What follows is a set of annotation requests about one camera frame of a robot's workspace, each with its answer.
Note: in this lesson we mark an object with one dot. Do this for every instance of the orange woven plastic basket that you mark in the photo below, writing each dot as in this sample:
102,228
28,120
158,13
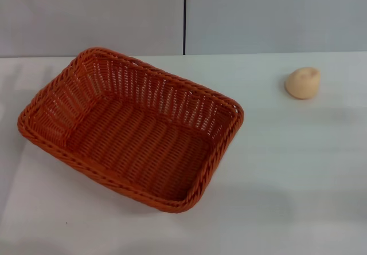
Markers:
137,140

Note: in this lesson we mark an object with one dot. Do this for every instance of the pale round bread bun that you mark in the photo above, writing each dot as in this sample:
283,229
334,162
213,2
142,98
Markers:
301,84

